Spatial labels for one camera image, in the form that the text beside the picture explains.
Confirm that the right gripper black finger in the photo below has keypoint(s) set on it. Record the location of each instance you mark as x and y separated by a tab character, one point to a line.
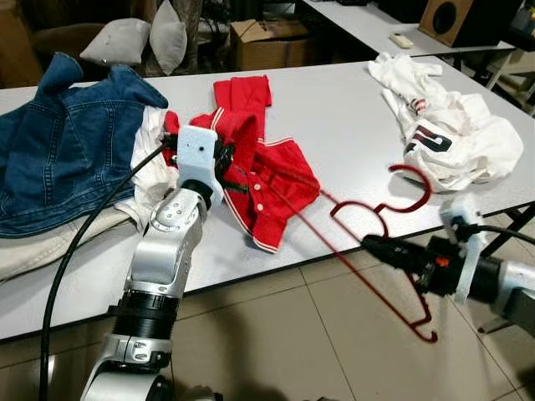
394	259
389	244

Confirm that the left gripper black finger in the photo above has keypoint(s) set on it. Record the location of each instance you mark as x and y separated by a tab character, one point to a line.
236	185

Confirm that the red jacket with white trim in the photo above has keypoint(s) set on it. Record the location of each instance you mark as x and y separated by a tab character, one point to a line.
276	175

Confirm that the red plastic hanger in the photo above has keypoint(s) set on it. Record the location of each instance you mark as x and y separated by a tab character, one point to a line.
428	188

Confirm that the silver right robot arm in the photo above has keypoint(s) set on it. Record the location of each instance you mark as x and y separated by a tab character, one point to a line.
510	284

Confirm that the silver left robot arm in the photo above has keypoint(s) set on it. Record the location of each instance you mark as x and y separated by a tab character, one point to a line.
159	259

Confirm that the white work table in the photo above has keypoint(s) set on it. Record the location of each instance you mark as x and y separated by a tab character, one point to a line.
334	109

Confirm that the plain cardboard box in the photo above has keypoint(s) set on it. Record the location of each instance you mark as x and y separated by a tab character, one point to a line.
276	46

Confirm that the grey pillow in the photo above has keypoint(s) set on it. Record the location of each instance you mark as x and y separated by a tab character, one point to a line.
117	42
170	38

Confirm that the blue denim jacket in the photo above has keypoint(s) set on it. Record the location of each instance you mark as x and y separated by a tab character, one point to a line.
67	150

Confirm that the cream striped garment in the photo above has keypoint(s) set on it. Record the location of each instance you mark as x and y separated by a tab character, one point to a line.
50	246

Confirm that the grey office table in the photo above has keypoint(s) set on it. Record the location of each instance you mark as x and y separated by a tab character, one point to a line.
368	21

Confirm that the white remote control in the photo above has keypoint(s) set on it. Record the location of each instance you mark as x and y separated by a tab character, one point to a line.
403	41

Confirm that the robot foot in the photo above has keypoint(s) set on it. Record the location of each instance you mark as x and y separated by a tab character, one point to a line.
196	393

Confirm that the dark brown sofa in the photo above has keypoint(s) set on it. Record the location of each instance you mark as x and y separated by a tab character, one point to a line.
50	42

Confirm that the wooden loudspeaker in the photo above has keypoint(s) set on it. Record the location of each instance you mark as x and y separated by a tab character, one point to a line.
468	21

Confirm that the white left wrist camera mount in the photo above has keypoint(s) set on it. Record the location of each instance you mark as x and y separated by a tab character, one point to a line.
196	154

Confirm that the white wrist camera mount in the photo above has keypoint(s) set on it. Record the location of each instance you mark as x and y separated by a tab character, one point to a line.
470	263
196	154

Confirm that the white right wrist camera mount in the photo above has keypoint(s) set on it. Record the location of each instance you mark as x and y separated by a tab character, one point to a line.
470	263

